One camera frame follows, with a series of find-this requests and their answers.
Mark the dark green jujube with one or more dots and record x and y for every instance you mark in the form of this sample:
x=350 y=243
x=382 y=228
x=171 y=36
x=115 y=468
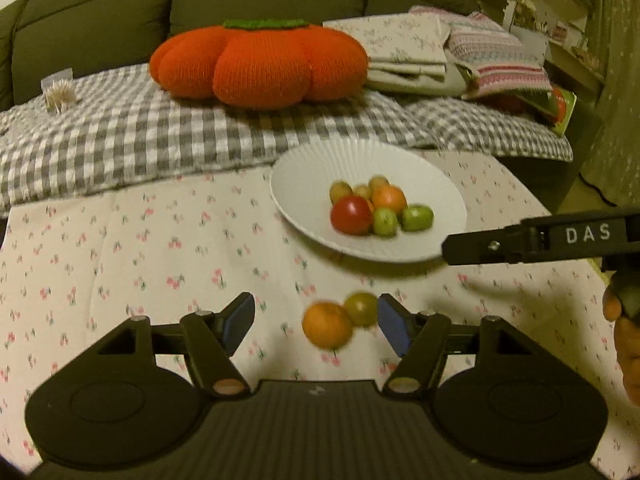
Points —
x=361 y=308

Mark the medium orange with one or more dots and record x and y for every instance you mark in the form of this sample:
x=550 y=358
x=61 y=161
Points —
x=389 y=199

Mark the yellow-brown jujube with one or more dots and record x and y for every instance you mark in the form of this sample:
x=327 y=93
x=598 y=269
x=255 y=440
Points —
x=378 y=182

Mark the red tomato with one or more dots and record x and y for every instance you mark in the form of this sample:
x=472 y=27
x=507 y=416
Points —
x=351 y=215

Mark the wooden bookshelf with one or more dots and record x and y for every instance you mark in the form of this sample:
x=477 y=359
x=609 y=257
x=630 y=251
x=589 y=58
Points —
x=565 y=10

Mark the large orange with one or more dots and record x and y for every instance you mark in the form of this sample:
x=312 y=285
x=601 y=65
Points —
x=327 y=325

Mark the folded beige cloth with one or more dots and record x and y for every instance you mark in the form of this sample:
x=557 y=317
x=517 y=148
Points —
x=415 y=80

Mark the green curtain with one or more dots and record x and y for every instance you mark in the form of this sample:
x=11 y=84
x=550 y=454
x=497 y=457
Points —
x=615 y=85

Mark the white ribbed plate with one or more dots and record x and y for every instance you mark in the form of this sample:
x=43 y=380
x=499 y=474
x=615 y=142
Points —
x=310 y=195

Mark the person's right hand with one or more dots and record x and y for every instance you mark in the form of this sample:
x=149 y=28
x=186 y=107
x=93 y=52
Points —
x=627 y=355

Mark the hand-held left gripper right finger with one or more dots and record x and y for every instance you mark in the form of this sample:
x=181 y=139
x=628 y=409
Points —
x=394 y=325

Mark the light green jujube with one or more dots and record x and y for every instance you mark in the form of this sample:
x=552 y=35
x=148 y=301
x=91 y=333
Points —
x=417 y=217

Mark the green sofa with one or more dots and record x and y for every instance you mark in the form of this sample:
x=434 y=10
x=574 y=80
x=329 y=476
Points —
x=100 y=15

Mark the orange pumpkin cushion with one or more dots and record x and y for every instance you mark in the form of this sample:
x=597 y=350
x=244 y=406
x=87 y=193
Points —
x=260 y=65

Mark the pale green jujube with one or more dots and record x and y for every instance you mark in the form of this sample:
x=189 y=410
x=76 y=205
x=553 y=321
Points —
x=385 y=221

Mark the cherry print tablecloth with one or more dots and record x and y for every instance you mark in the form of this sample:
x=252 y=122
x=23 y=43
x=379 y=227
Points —
x=150 y=240

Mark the red picture book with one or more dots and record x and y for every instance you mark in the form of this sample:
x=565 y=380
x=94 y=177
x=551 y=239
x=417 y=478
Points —
x=560 y=105

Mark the folded floral sheet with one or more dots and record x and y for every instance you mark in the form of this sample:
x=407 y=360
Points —
x=395 y=40

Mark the brown-green jujube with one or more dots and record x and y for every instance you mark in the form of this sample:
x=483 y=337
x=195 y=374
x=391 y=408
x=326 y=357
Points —
x=341 y=191

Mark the clear toothpick holder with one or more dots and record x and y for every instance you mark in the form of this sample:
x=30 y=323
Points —
x=60 y=94

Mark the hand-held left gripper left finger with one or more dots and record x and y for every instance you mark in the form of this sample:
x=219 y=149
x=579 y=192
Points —
x=237 y=322

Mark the striped knit blanket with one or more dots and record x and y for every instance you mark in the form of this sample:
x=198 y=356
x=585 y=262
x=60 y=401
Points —
x=495 y=60

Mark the small yellow-green jujube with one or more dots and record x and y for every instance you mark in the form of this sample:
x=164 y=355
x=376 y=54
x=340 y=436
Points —
x=361 y=191

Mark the grey checked blanket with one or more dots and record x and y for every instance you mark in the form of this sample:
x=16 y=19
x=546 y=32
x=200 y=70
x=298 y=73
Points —
x=150 y=130

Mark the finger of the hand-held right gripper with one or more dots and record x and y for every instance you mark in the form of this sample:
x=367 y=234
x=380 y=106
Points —
x=490 y=247

